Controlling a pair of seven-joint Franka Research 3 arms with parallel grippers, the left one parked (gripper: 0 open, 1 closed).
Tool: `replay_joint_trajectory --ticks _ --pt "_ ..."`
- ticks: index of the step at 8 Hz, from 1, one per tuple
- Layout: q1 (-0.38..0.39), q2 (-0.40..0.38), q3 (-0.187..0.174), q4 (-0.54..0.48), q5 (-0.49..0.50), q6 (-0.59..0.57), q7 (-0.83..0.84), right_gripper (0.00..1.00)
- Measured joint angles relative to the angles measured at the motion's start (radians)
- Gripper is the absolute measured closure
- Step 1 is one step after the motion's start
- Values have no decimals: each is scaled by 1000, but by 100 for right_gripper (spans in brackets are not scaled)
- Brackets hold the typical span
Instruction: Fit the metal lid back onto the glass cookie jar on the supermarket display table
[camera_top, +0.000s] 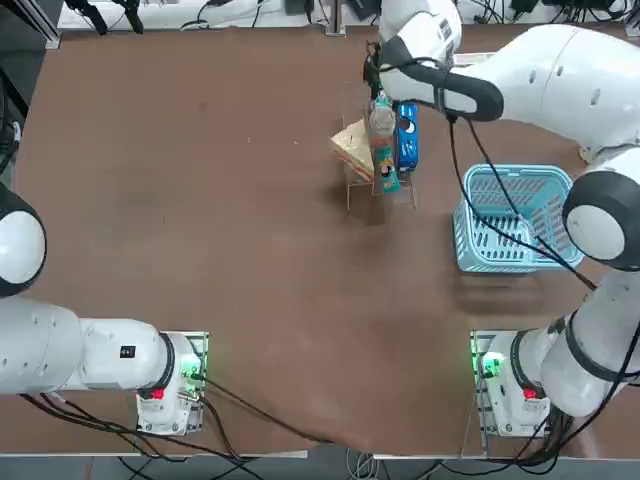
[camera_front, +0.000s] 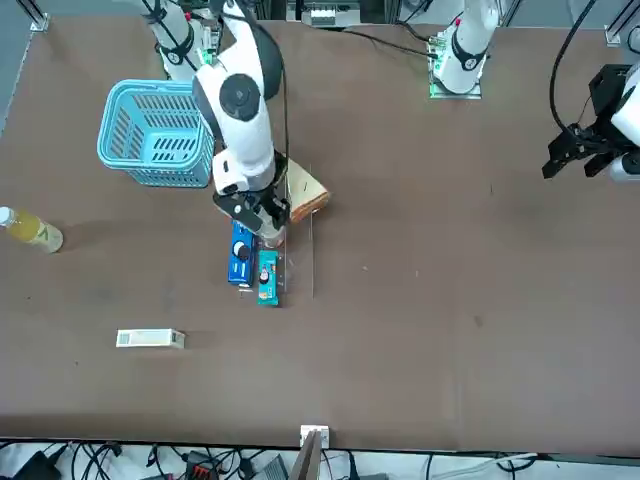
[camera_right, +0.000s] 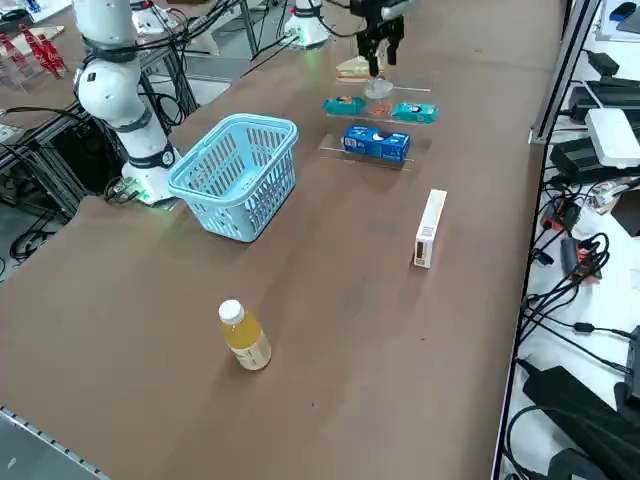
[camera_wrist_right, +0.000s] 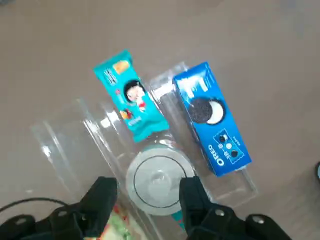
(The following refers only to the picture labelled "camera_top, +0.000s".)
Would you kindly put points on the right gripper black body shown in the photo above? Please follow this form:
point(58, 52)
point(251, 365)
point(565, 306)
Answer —
point(371, 65)

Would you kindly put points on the clear acrylic display shelf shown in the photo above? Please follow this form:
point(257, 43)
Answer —
point(360, 197)

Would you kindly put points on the black stand leg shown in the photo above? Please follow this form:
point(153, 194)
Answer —
point(95, 17)
point(132, 15)

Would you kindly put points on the triangular wrapped sandwich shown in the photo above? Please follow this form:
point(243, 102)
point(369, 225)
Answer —
point(352, 145)

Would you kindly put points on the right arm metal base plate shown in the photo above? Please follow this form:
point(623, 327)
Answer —
point(482, 420)

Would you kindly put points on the white cardboard box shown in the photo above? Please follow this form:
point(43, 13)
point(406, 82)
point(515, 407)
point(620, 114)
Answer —
point(472, 57)

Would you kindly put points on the aluminium corner rail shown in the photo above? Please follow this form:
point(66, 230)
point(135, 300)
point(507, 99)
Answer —
point(35, 22)

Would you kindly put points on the blue cookie box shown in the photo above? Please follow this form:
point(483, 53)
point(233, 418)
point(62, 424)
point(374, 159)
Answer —
point(407, 150)

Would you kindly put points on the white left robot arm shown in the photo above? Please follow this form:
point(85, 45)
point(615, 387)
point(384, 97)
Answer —
point(50, 350)

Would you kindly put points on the light blue plastic basket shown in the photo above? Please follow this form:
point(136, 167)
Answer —
point(480, 265)

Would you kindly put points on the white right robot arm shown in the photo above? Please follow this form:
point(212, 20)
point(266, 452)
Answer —
point(575, 75)

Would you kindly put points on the white camera pole bracket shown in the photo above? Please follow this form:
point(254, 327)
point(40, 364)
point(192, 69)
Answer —
point(336, 27)

